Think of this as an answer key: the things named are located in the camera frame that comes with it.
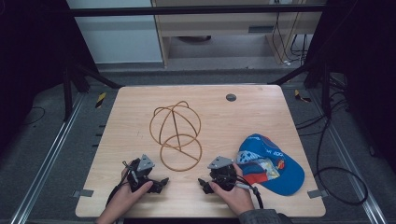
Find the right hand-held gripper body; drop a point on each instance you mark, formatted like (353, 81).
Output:
(223, 176)

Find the person's right hand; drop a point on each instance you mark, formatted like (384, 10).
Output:
(238, 197)

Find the light wooden desk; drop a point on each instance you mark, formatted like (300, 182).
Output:
(218, 23)

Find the blue baseball cap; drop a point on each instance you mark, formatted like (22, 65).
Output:
(274, 174)

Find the yellow black striped tape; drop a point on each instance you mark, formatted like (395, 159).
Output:
(301, 96)
(100, 100)

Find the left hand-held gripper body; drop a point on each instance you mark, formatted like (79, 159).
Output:
(139, 177)

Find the grey tape piece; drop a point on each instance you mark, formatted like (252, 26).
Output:
(82, 193)
(317, 193)

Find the aluminium floor rail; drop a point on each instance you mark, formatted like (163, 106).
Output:
(351, 174)
(46, 161)

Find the white cabinet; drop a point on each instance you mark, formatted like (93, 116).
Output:
(118, 34)

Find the black metal stand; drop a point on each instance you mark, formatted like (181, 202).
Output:
(320, 77)
(71, 81)

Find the black horizontal frame bar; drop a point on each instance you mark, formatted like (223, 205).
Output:
(193, 10)

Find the person's left hand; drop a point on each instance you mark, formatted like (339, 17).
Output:
(124, 199)

